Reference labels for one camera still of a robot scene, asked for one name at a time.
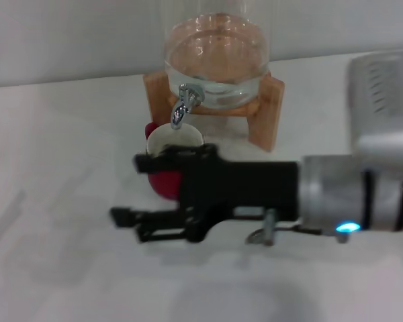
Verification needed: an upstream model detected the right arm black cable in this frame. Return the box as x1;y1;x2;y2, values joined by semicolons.
244;209;352;246

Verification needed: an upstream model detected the wooden dispenser stand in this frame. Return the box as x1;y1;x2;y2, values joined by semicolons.
142;68;285;154

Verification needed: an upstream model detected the chrome faucet tap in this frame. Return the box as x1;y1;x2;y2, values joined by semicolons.
170;83;206;130

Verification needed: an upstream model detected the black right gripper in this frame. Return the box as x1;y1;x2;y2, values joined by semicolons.
109;143;302;244

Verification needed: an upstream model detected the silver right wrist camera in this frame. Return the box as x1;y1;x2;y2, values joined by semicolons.
345;50;403;157

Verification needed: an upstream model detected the red ceramic cup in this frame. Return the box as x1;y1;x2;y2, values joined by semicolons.
144;122;204;202

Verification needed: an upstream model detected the glass water dispenser jar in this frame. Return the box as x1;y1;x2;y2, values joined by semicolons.
163;0;273;110

